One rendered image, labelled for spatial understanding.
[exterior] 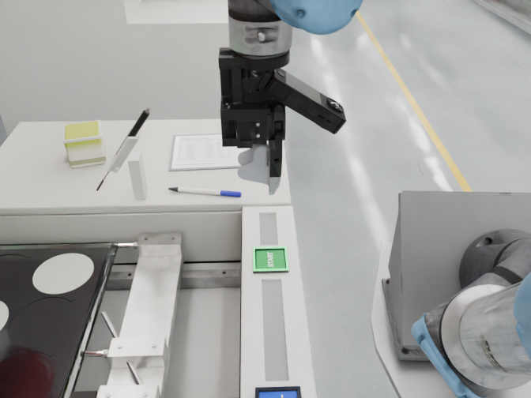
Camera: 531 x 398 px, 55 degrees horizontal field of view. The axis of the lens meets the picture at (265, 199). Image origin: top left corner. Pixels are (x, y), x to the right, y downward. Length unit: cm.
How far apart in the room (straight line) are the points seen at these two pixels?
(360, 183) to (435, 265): 191
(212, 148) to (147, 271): 31
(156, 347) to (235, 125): 35
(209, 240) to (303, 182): 178
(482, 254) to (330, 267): 143
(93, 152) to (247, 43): 56
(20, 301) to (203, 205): 34
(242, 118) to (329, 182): 212
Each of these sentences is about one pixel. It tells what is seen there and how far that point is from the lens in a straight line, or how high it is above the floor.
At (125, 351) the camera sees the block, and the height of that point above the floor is 91.
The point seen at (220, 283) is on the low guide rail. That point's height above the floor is 83.
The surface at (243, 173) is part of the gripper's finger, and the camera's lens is 69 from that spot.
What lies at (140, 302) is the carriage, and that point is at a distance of 89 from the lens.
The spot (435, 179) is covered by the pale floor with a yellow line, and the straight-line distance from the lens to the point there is 289.
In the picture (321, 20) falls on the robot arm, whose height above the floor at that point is 138.
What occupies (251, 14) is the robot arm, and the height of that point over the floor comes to 136.
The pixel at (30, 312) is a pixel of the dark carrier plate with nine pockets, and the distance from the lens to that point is 91.
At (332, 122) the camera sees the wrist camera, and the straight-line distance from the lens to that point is 65.
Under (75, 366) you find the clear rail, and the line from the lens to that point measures 81.
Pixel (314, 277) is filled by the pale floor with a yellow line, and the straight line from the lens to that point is 217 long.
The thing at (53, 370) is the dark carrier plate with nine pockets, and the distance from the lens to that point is 82.
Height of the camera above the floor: 152
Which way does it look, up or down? 36 degrees down
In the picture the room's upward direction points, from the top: straight up
